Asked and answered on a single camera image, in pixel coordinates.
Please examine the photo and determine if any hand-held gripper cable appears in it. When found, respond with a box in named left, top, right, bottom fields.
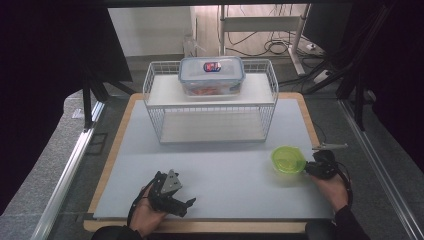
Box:
left=126, top=178, right=158, bottom=228
left=332, top=161, right=355, bottom=208

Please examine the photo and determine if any white power strip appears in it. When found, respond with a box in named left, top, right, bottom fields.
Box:
left=313, top=69, right=332, bottom=85

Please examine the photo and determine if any person's left hand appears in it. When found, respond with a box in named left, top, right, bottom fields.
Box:
left=128, top=184, right=168, bottom=239

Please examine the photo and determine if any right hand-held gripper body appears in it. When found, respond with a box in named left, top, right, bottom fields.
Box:
left=304, top=142, right=350, bottom=180

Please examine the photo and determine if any grey table mat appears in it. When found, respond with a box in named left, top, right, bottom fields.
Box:
left=93, top=98, right=335, bottom=221

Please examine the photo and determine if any person's right hand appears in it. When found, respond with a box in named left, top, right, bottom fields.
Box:
left=310, top=172, right=350, bottom=213

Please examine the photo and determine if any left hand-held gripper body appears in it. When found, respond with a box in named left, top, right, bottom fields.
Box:
left=147, top=168, right=188, bottom=218

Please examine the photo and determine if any aluminium rail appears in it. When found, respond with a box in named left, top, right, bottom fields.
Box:
left=30, top=101, right=106, bottom=240
left=337, top=99, right=424, bottom=240

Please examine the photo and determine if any bundle of black floor cables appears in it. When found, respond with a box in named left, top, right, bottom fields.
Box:
left=225, top=4, right=294, bottom=58

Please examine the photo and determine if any clear food storage container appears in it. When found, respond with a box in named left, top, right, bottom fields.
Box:
left=177, top=55, right=246, bottom=98

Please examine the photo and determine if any right hand-held gripper cable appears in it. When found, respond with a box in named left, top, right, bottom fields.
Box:
left=332, top=161, right=355, bottom=208

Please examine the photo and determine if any white metal desk frame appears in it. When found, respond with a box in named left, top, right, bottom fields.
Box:
left=217, top=3, right=312, bottom=76

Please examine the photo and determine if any dark curtain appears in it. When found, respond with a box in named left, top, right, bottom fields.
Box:
left=0, top=0, right=134, bottom=216
left=346, top=0, right=424, bottom=166

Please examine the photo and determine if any clear plastic bottle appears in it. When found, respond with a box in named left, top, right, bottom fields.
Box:
left=182, top=32, right=207, bottom=61

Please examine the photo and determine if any black metal stand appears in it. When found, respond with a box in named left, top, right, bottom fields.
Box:
left=81, top=68, right=137, bottom=132
left=301, top=3, right=394, bottom=132

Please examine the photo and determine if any left hand-held gripper cable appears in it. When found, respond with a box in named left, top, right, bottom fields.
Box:
left=126, top=178, right=158, bottom=228

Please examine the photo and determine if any green plastic bowl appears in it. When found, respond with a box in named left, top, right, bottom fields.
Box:
left=270, top=145, right=308, bottom=175

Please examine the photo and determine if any white wire shelf rack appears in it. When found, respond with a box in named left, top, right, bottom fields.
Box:
left=142, top=59, right=280, bottom=145

